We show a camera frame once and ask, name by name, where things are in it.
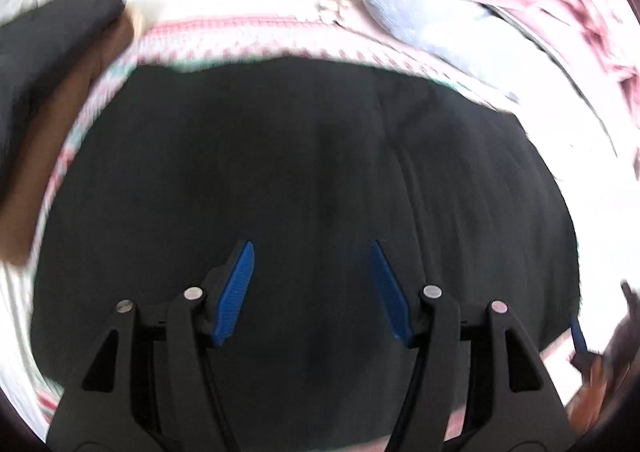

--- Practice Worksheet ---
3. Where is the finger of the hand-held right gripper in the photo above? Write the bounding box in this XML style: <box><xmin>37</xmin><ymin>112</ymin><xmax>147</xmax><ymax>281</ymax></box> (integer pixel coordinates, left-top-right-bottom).
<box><xmin>569</xmin><ymin>314</ymin><xmax>601</xmax><ymax>375</ymax></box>

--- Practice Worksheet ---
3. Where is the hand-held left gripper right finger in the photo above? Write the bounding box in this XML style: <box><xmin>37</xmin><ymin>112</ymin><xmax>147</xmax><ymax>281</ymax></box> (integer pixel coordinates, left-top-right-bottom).
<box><xmin>370</xmin><ymin>239</ymin><xmax>578</xmax><ymax>452</ymax></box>

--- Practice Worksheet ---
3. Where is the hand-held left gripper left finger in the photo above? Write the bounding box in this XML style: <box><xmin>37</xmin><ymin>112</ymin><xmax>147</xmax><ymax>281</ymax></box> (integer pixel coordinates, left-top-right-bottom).
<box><xmin>45</xmin><ymin>239</ymin><xmax>256</xmax><ymax>452</ymax></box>

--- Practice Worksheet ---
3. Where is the black quilted coat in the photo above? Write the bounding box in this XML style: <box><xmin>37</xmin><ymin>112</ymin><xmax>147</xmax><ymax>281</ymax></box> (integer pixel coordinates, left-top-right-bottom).
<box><xmin>29</xmin><ymin>56</ymin><xmax>582</xmax><ymax>452</ymax></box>

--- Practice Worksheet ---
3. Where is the person's right hand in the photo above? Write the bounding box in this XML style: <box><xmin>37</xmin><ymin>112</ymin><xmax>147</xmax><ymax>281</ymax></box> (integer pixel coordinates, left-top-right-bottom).
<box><xmin>567</xmin><ymin>357</ymin><xmax>621</xmax><ymax>435</ymax></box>

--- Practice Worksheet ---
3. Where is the folded brown garment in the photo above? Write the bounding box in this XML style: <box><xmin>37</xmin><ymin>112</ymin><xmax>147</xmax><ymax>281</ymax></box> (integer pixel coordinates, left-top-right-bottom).
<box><xmin>0</xmin><ymin>9</ymin><xmax>147</xmax><ymax>269</ymax></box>

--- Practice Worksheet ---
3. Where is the patterned striped blanket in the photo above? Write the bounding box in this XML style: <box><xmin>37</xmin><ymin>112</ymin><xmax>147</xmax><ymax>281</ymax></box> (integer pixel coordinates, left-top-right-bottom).
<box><xmin>10</xmin><ymin>14</ymin><xmax>640</xmax><ymax>438</ymax></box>

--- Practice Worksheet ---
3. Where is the light blue fleece blanket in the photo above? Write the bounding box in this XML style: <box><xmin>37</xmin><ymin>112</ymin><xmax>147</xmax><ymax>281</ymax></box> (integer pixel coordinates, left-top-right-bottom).
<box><xmin>359</xmin><ymin>0</ymin><xmax>523</xmax><ymax>105</ymax></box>

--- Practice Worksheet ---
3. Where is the folded dark grey garment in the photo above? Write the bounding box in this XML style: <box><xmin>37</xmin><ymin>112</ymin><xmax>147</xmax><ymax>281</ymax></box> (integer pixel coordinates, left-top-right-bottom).
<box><xmin>0</xmin><ymin>0</ymin><xmax>126</xmax><ymax>143</ymax></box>

